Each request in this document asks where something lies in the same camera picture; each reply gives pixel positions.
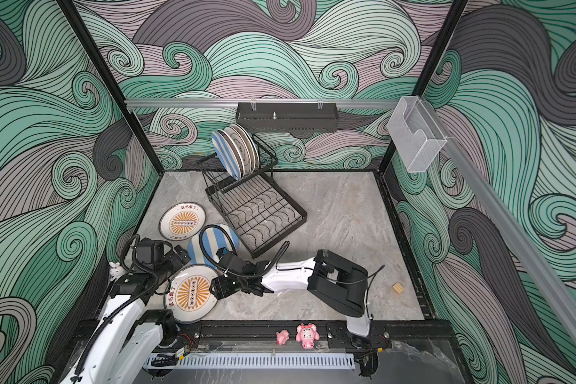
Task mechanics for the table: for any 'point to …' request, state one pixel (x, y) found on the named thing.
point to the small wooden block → (398, 288)
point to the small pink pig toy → (282, 337)
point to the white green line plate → (242, 146)
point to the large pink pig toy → (307, 334)
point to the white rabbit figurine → (116, 270)
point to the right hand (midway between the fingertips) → (216, 288)
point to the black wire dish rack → (257, 207)
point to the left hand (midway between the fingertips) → (178, 256)
